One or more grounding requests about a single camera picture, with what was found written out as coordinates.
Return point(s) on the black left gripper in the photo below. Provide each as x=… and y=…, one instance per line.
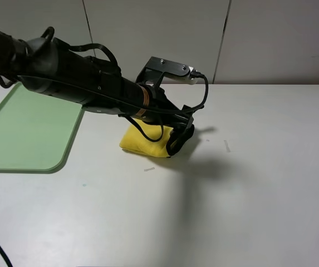
x=156, y=98

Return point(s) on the yellow towel with black trim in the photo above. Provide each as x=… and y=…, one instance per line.
x=151, y=142

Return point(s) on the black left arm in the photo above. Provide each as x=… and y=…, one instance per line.
x=49, y=66

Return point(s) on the green plastic tray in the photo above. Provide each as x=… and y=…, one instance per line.
x=36, y=131

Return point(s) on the clear tape strip right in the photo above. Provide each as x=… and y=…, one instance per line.
x=227, y=146

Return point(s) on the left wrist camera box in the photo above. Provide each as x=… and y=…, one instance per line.
x=157, y=69

